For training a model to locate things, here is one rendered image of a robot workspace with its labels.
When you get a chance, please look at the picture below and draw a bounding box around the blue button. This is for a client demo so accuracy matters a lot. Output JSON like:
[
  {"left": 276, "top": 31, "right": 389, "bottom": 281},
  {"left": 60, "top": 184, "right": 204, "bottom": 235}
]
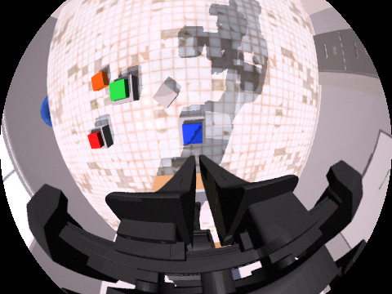
[{"left": 177, "top": 117, "right": 206, "bottom": 146}]

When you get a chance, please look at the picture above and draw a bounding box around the red button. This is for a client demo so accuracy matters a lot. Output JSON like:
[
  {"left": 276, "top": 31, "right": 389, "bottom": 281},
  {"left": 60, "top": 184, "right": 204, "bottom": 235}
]
[{"left": 87, "top": 124, "right": 114, "bottom": 150}]

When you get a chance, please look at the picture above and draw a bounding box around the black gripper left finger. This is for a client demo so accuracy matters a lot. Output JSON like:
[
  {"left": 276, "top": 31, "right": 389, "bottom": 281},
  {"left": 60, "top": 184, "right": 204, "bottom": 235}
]
[{"left": 105, "top": 156, "right": 196, "bottom": 251}]

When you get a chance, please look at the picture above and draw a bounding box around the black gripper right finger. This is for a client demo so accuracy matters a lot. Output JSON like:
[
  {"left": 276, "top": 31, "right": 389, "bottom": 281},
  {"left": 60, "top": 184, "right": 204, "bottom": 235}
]
[{"left": 199, "top": 154, "right": 300, "bottom": 246}]

